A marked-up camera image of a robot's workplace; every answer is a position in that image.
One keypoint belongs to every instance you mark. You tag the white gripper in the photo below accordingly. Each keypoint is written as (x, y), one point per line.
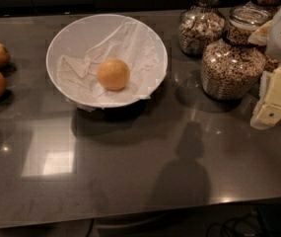
(268, 110)

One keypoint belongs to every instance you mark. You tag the front cereal glass jar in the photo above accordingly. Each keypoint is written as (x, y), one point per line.
(232, 65)

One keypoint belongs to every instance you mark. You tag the white paper liner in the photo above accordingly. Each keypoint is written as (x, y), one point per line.
(136, 56)

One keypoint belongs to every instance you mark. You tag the white bowl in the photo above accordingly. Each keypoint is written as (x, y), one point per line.
(77, 37)

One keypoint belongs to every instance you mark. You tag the black box under table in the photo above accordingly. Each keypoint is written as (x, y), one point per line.
(269, 219)

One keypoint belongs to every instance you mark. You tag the left rear cereal jar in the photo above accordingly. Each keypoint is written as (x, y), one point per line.
(199, 26)

